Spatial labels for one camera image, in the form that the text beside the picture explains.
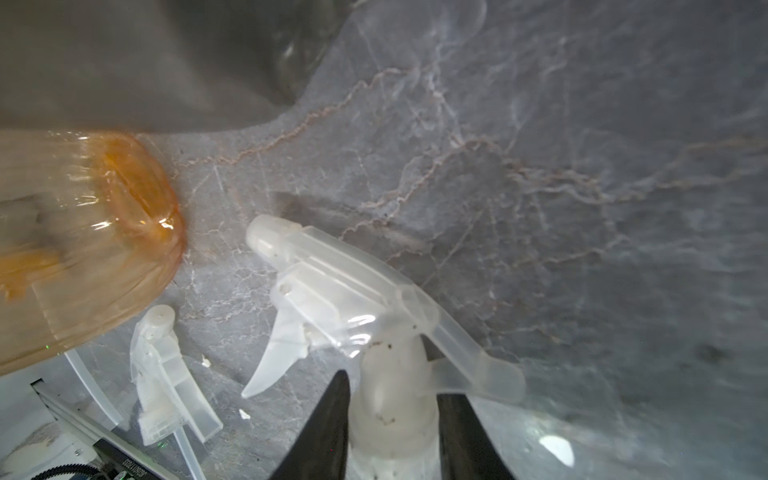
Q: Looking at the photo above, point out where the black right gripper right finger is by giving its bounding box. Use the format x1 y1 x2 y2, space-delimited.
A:
437 394 516 480

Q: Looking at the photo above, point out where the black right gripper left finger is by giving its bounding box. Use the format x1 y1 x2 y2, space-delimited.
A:
269 370 351 480

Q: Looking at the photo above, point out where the clear spray nozzle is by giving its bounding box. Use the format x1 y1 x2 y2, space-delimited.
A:
130 305 223 479
242 215 526 479

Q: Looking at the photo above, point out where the amber spray bottle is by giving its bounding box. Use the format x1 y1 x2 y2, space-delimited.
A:
1 130 186 374

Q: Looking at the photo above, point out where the grey translucent spray bottle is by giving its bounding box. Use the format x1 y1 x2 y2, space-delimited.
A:
1 1 352 133

